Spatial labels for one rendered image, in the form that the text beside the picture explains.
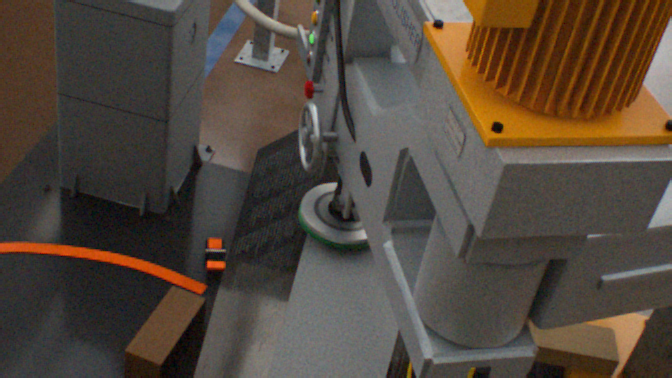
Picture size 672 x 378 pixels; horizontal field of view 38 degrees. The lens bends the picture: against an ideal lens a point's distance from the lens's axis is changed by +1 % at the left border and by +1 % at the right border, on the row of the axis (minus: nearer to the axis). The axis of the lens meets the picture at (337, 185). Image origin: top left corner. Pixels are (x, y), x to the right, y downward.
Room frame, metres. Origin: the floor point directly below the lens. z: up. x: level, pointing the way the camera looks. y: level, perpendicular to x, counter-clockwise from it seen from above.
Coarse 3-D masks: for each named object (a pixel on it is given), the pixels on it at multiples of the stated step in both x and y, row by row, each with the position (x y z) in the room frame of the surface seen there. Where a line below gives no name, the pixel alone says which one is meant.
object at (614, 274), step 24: (600, 240) 1.15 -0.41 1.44; (624, 240) 1.17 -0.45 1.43; (648, 240) 1.19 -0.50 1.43; (552, 264) 1.15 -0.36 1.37; (576, 264) 1.14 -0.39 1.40; (600, 264) 1.16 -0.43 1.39; (624, 264) 1.18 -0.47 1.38; (648, 264) 1.21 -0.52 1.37; (552, 288) 1.14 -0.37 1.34; (576, 288) 1.15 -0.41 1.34; (600, 288) 1.16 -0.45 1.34; (624, 288) 1.19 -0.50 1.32; (648, 288) 1.22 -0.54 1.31; (528, 312) 1.16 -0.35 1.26; (552, 312) 1.13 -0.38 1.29; (576, 312) 1.16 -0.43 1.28; (600, 312) 1.18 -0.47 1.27; (624, 312) 1.21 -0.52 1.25
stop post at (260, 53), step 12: (264, 0) 3.72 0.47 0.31; (276, 0) 3.73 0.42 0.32; (264, 12) 3.72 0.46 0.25; (276, 12) 3.76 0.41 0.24; (264, 36) 3.72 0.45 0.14; (252, 48) 3.75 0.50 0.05; (264, 48) 3.72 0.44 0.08; (276, 48) 3.85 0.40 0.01; (240, 60) 3.68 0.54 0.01; (252, 60) 3.70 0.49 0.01; (264, 60) 3.72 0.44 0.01; (276, 60) 3.74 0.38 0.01; (276, 72) 3.65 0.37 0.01
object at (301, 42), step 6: (300, 30) 2.17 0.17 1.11; (300, 36) 2.15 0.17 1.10; (300, 42) 2.14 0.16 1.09; (306, 42) 2.12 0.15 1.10; (300, 48) 2.14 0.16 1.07; (306, 48) 2.09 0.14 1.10; (300, 54) 2.13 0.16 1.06; (306, 72) 2.05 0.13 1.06; (336, 162) 1.71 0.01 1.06; (342, 174) 1.67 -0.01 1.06; (342, 180) 1.66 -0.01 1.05; (336, 198) 1.58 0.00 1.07; (342, 198) 1.57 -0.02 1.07; (336, 204) 1.57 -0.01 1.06; (342, 204) 1.56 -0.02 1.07; (354, 204) 1.57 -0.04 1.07; (354, 210) 1.56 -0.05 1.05; (354, 216) 1.56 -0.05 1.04
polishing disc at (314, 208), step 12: (312, 192) 1.83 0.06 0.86; (324, 192) 1.84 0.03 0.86; (312, 204) 1.79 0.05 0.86; (324, 204) 1.80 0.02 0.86; (312, 216) 1.74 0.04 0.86; (324, 216) 1.75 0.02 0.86; (312, 228) 1.71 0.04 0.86; (324, 228) 1.71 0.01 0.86; (336, 228) 1.72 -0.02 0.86; (348, 228) 1.73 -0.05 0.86; (360, 228) 1.73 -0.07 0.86; (336, 240) 1.68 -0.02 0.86; (348, 240) 1.69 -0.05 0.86; (360, 240) 1.69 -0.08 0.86
